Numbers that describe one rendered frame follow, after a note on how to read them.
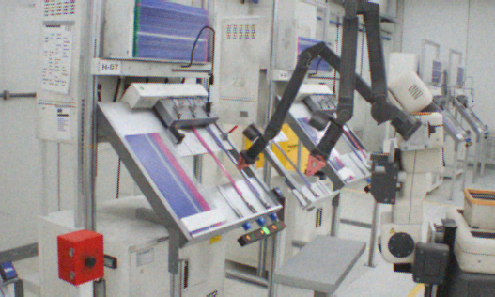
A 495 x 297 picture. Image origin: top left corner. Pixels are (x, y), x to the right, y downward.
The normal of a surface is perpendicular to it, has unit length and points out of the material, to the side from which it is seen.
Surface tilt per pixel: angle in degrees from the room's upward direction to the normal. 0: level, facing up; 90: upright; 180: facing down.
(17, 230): 90
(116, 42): 90
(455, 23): 90
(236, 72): 90
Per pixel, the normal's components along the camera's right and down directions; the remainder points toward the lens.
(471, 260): -0.24, 0.12
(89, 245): 0.83, 0.11
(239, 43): -0.55, 0.08
